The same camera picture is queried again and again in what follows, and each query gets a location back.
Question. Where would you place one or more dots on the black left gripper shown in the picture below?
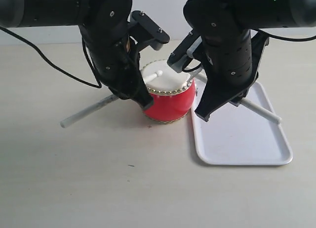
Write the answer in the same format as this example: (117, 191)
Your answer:
(127, 82)

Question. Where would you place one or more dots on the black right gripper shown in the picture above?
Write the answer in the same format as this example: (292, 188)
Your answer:
(231, 68)

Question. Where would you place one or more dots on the scuffed white wooden drumstick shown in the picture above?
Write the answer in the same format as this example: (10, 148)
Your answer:
(87, 111)

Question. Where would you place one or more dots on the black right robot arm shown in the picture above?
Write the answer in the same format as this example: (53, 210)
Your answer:
(219, 20)

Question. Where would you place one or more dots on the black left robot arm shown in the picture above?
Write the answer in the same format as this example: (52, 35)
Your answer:
(112, 37)

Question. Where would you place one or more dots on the small red drum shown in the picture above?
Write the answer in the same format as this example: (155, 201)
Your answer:
(173, 92)

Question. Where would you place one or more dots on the white rectangular plastic tray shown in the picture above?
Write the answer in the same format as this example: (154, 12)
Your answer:
(236, 136)

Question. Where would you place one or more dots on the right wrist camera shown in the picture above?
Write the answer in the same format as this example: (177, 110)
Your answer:
(190, 48)

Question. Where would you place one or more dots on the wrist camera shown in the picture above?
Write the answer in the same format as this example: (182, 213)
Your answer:
(190, 48)
(146, 32)

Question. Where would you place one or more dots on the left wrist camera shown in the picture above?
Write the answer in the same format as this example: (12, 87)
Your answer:
(146, 32)

